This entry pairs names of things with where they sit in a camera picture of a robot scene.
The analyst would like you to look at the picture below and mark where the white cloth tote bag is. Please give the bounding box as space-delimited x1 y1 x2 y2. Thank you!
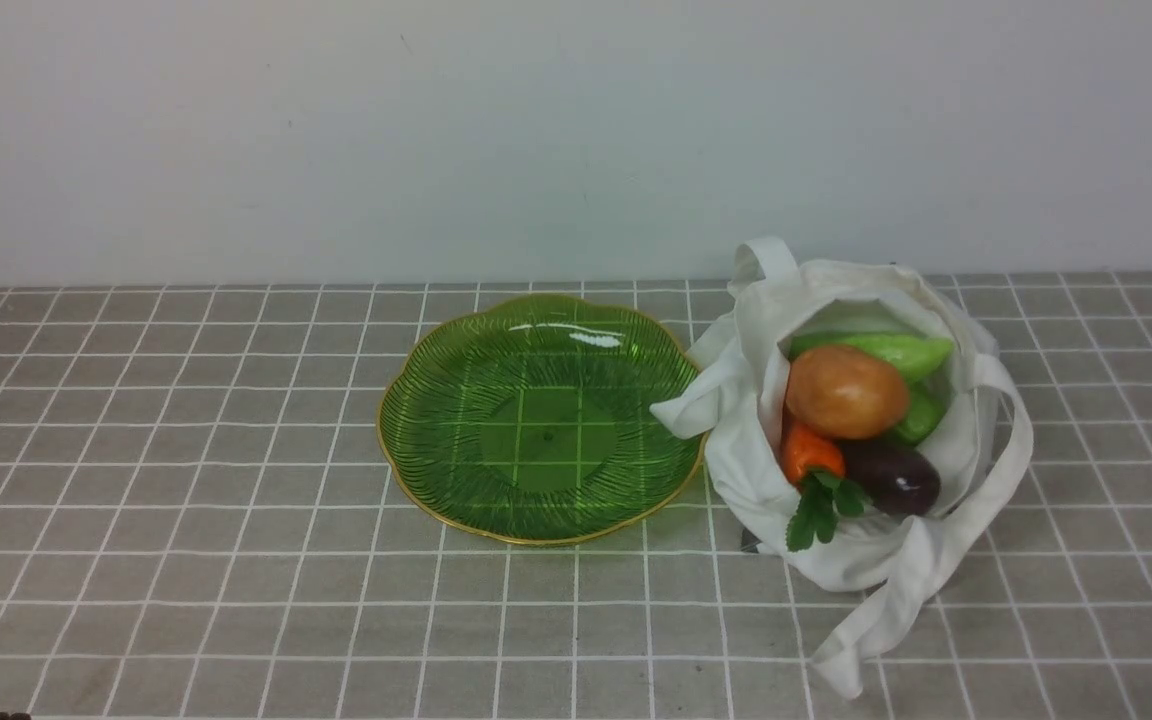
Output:
652 237 1034 700

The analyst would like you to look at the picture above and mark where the green ribbed plastic plate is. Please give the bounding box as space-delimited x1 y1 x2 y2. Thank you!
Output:
376 293 705 546

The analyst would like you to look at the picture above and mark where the orange carrot with leaves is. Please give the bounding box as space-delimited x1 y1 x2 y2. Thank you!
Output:
780 418 867 553

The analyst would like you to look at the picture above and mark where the dark purple eggplant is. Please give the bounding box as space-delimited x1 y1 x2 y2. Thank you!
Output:
838 438 942 516

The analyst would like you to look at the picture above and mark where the light green cucumber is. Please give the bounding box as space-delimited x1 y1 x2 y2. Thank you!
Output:
788 332 956 382

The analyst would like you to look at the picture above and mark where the green pepper piece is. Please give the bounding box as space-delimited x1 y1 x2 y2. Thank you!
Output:
890 384 947 447

